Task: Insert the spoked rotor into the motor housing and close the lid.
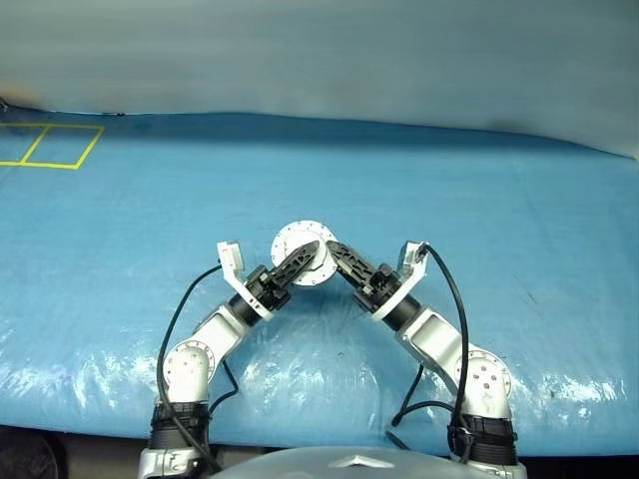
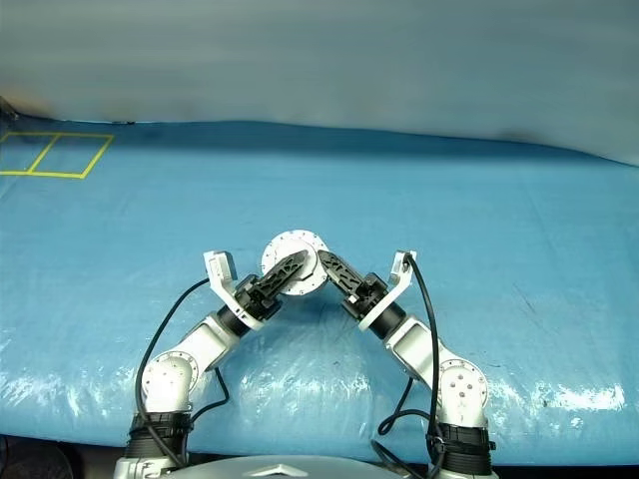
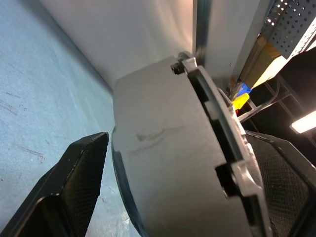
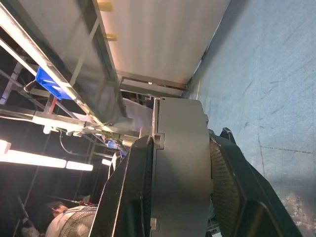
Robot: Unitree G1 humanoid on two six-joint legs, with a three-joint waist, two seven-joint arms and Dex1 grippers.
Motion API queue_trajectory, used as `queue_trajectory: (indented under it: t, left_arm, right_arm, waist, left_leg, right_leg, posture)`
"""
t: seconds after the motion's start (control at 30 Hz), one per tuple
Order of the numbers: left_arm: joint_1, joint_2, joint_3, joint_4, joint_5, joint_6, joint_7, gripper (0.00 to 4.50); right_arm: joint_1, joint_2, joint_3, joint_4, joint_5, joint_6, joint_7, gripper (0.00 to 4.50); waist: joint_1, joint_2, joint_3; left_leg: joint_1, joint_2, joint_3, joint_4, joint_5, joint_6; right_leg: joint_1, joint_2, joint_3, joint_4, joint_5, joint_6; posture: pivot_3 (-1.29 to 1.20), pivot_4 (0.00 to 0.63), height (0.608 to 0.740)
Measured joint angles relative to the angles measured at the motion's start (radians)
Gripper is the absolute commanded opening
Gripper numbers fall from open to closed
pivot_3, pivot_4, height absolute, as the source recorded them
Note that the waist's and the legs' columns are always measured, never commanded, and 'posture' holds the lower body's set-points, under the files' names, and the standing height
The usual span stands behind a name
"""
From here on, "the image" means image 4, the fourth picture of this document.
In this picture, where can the long fluorescent tube light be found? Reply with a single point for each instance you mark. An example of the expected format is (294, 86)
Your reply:
(29, 158)

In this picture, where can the blue plastic storage bin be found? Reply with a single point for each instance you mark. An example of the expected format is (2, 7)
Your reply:
(49, 82)

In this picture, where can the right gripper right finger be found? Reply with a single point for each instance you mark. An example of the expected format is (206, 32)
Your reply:
(237, 185)

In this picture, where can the person with dark hair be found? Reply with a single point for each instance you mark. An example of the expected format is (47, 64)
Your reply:
(56, 207)

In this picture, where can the aluminium frame rack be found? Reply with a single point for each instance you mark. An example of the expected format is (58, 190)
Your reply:
(37, 53)

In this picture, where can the white backdrop sheet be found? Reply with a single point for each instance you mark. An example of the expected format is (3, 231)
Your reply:
(160, 37)

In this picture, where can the tan bracket tab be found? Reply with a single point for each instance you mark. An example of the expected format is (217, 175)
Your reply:
(111, 37)

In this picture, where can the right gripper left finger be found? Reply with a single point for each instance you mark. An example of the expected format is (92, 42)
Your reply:
(123, 197)

